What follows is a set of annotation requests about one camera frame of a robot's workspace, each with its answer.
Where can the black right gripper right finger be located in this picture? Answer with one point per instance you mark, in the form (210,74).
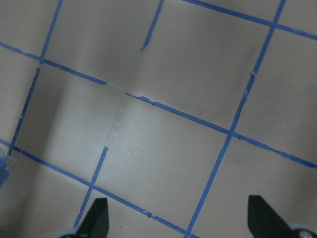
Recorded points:
(264,222)

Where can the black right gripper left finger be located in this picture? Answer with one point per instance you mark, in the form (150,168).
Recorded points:
(96,221)

